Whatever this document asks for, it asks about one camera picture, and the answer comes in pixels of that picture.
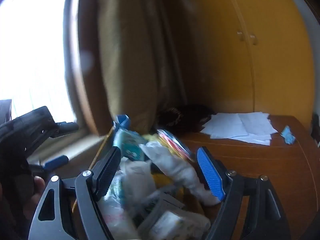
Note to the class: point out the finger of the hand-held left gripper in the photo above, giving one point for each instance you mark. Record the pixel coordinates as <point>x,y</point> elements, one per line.
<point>57,161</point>
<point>66,127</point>

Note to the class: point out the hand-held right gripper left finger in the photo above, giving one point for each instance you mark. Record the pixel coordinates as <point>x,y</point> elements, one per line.
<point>108,172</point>

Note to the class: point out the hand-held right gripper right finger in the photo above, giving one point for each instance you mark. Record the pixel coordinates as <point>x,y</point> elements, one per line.
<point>210,175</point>

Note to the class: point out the teal cartoon tissue pack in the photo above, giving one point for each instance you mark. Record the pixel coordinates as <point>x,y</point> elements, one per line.
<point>127,142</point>

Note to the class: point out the white towel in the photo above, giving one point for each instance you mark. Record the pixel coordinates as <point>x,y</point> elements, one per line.
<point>175,167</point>

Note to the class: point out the yellow cardboard box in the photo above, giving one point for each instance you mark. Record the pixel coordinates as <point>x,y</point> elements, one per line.
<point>163,180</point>

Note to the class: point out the person's left hand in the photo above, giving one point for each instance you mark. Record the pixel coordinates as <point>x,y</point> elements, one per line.
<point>37,187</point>

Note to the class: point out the white wipes packet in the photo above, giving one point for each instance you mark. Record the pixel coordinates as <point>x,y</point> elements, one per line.
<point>140,177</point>

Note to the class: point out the stack of white papers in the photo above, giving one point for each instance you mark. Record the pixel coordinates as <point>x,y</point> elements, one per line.
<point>240,127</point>

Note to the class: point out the white plastic packet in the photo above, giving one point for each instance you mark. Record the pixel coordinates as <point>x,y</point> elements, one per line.
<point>175,225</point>

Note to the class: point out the dark fringed cloth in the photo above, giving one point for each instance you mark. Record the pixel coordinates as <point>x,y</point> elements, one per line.
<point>180,116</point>

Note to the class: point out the window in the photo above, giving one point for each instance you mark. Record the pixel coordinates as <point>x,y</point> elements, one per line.
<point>32,55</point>

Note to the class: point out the small crumpled blue cloth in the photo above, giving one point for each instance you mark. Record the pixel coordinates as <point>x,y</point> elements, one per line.
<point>287,135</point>

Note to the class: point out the olive curtain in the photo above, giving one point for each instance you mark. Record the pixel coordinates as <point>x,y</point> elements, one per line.
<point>125,55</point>

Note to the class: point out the yellow wooden wardrobe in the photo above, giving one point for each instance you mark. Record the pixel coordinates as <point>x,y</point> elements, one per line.
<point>275,67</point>

